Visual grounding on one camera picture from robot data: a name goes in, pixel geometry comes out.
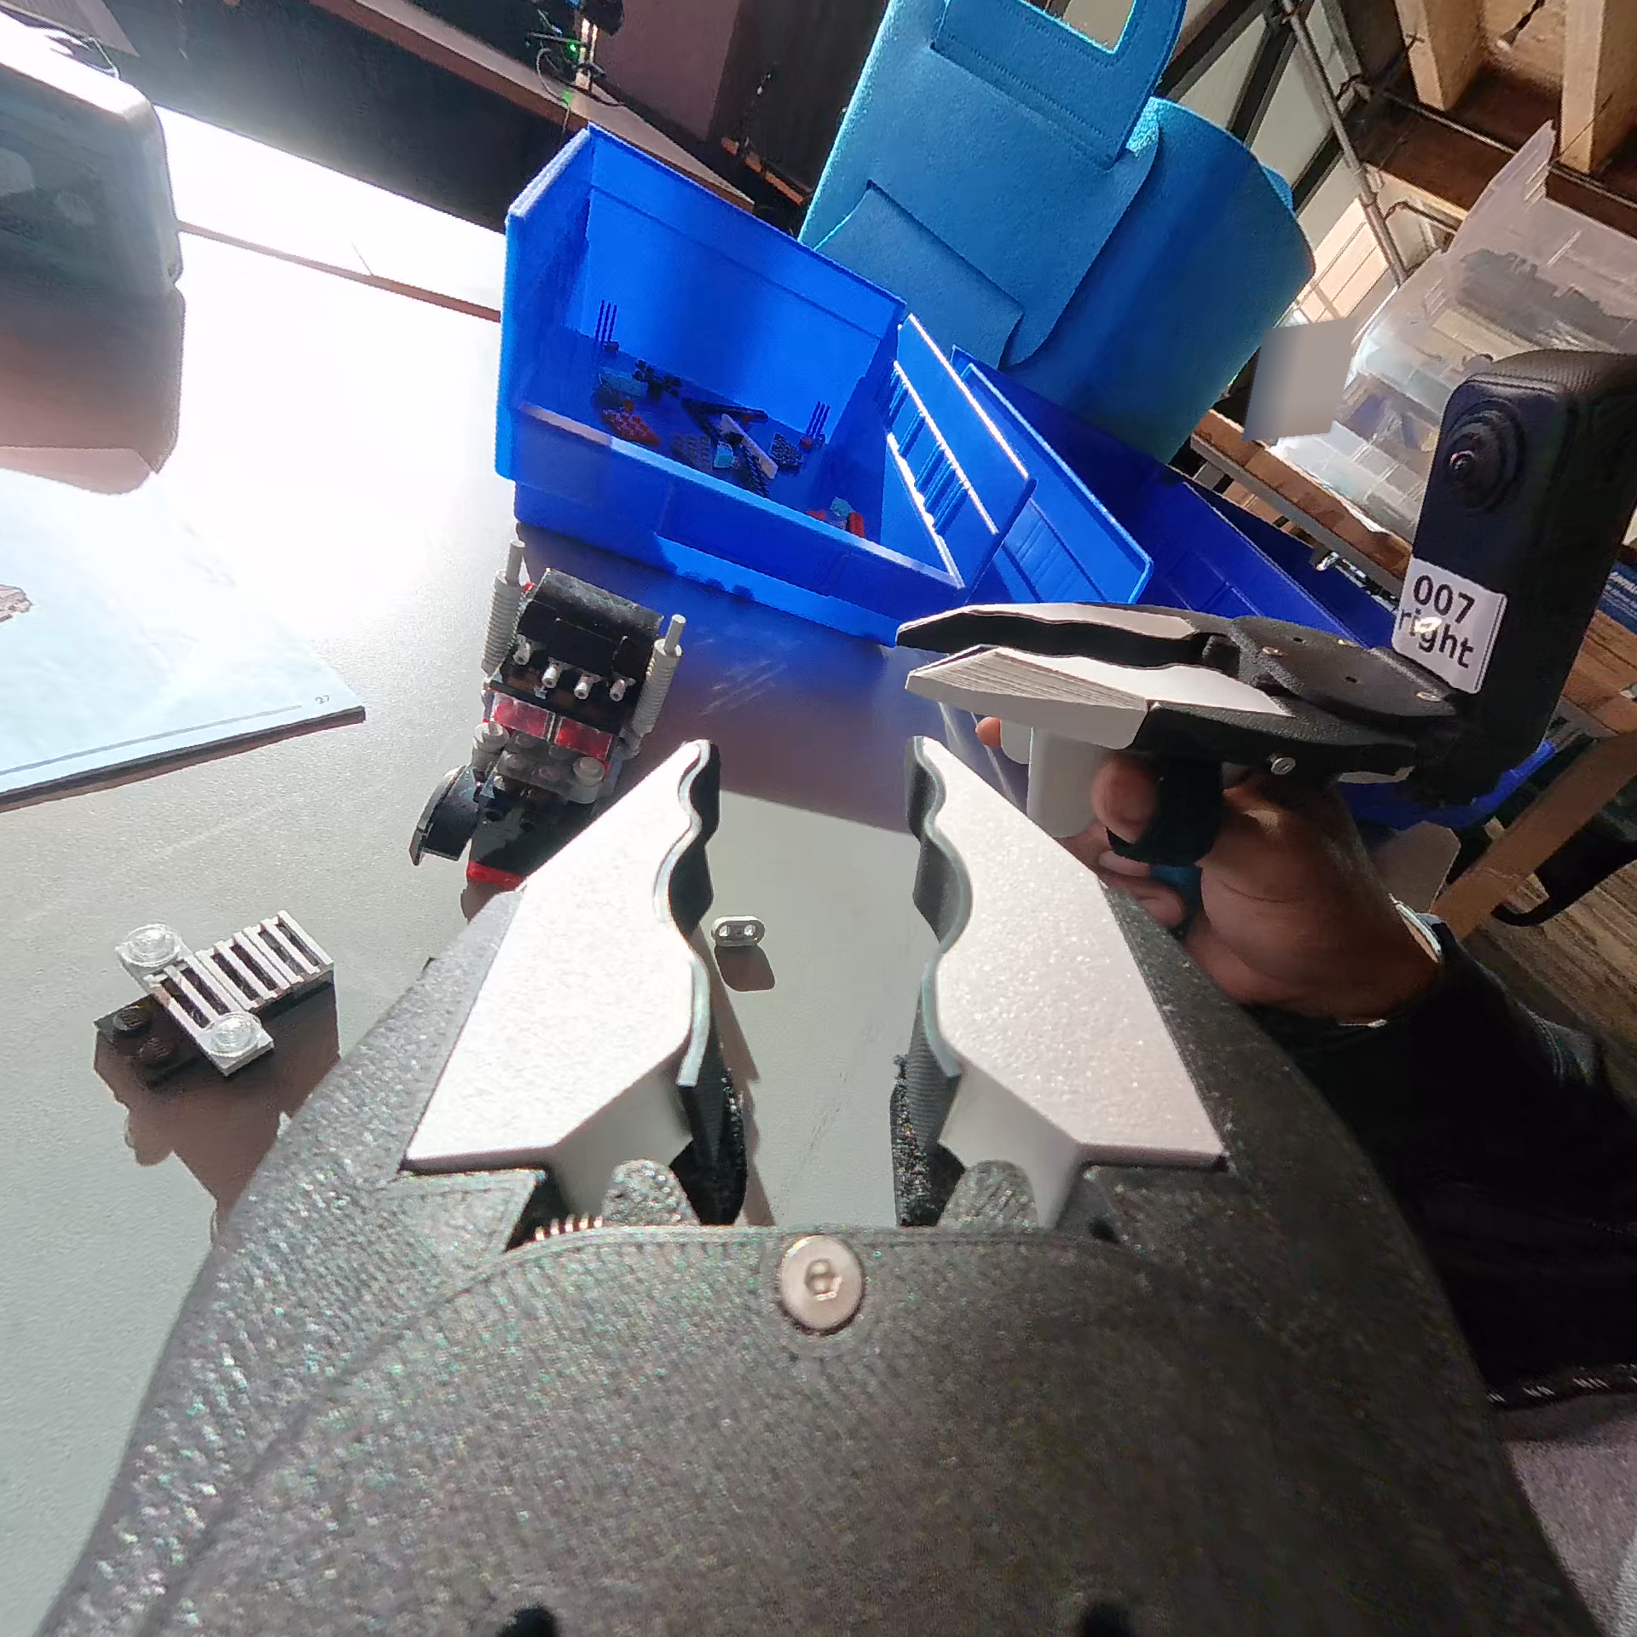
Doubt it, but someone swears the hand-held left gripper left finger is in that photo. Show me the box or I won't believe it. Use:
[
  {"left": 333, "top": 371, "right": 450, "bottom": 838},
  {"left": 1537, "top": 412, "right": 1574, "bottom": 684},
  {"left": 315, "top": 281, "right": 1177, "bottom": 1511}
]
[{"left": 399, "top": 738, "right": 749, "bottom": 1221}]

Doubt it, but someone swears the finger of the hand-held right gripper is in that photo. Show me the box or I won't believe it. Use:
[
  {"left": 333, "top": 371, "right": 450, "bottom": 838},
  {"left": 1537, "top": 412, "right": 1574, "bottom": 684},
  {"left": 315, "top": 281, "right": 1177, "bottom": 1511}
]
[
  {"left": 898, "top": 603, "right": 1240, "bottom": 672},
  {"left": 904, "top": 648, "right": 1291, "bottom": 840}
]

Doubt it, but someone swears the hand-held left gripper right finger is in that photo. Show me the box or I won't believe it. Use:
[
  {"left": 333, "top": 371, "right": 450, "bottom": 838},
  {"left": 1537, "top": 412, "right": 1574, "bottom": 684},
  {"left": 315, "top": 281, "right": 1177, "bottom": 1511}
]
[{"left": 892, "top": 734, "right": 1230, "bottom": 1229}]

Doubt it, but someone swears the blue plastic parts bin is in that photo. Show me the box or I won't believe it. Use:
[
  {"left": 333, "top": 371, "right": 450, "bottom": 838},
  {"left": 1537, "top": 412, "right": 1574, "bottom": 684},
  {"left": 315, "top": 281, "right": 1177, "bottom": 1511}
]
[
  {"left": 497, "top": 124, "right": 972, "bottom": 641},
  {"left": 953, "top": 361, "right": 1555, "bottom": 824},
  {"left": 882, "top": 312, "right": 1152, "bottom": 615}
]

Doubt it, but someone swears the black red toy brick truck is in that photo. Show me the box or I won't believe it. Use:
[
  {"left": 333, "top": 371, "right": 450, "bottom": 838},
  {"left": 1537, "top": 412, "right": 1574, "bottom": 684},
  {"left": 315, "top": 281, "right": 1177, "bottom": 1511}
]
[{"left": 409, "top": 537, "right": 685, "bottom": 889}]

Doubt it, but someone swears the grey black grille brick assembly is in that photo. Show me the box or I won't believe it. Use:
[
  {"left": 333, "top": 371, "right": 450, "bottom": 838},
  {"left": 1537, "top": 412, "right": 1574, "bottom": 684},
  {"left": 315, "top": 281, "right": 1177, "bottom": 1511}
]
[{"left": 96, "top": 910, "right": 336, "bottom": 1088}]

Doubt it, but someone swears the pile of toy bricks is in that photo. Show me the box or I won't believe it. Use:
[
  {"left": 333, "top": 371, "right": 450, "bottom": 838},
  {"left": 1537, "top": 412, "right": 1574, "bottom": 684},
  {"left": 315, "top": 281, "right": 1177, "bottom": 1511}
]
[{"left": 591, "top": 361, "right": 872, "bottom": 539}]

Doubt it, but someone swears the light blue instruction booklet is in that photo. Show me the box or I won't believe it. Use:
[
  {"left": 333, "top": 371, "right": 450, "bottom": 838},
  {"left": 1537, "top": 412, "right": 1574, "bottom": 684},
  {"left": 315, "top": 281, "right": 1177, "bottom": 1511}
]
[{"left": 0, "top": 472, "right": 366, "bottom": 807}]

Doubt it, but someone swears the person's right forearm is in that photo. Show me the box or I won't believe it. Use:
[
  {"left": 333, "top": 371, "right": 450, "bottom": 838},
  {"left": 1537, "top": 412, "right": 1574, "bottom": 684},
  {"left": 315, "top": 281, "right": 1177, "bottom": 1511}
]
[{"left": 1246, "top": 920, "right": 1637, "bottom": 1401}]

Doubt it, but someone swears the grey desk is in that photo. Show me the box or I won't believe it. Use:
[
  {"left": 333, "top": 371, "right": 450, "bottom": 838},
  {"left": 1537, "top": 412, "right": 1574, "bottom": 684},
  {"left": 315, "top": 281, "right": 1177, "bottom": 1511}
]
[{"left": 0, "top": 101, "right": 1127, "bottom": 1624}]

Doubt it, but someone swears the person's right hand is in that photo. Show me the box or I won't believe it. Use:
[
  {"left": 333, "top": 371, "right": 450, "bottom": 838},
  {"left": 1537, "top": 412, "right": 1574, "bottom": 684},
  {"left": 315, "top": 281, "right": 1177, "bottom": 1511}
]
[{"left": 976, "top": 715, "right": 1447, "bottom": 1022}]

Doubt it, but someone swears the blue felt bag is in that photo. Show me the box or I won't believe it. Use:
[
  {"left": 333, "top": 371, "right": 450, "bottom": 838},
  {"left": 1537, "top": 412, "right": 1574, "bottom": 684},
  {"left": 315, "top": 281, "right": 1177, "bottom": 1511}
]
[{"left": 798, "top": 0, "right": 1318, "bottom": 461}]

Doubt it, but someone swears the long wooden table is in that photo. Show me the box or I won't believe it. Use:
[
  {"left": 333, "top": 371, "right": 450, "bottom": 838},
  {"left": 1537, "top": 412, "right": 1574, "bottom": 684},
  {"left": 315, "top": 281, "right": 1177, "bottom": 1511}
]
[{"left": 307, "top": 0, "right": 757, "bottom": 204}]

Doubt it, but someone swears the dark grey cube device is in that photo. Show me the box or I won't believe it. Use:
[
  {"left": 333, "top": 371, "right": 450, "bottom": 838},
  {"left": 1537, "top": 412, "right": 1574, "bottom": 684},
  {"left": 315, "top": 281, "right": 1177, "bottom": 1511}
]
[{"left": 0, "top": 50, "right": 186, "bottom": 308}]

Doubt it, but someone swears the metal wire rack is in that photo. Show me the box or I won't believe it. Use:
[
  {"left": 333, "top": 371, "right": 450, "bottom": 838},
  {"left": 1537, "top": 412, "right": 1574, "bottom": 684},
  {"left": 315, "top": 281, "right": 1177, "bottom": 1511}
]
[{"left": 1279, "top": 0, "right": 1422, "bottom": 283}]

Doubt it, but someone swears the black speckled cord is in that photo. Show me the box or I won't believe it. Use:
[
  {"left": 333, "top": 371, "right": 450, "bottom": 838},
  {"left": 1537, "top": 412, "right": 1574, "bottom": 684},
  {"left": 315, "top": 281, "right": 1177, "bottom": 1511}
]
[{"left": 1490, "top": 1364, "right": 1637, "bottom": 1407}]

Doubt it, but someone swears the red black cable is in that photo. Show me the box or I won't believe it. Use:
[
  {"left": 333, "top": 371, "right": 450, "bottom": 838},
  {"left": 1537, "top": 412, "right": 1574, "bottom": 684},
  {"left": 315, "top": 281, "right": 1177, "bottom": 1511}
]
[{"left": 180, "top": 222, "right": 503, "bottom": 320}]

